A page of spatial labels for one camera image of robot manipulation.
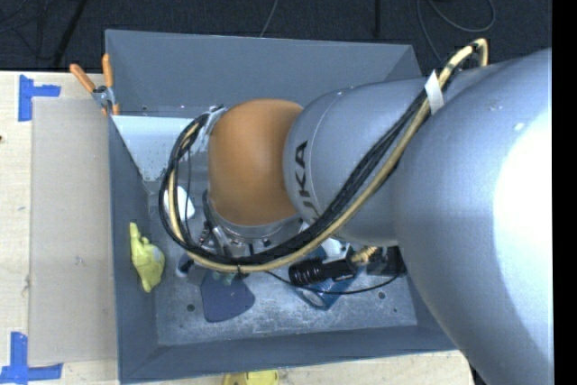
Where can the dark blue flat object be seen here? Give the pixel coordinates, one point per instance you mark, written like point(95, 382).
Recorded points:
point(225, 299)

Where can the white rounded object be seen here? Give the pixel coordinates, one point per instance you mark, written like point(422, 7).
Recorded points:
point(182, 200)

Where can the yellow toy animal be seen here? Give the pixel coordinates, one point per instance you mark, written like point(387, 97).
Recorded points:
point(146, 259)

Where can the grey metal bin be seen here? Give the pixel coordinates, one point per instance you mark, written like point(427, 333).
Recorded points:
point(288, 320)

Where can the black box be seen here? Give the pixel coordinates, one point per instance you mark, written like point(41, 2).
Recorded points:
point(387, 260)

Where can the pale cardboard board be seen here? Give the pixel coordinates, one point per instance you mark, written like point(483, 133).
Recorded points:
point(67, 239)

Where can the black cylinder on white bracket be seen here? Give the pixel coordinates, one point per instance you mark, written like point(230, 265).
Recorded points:
point(311, 271)

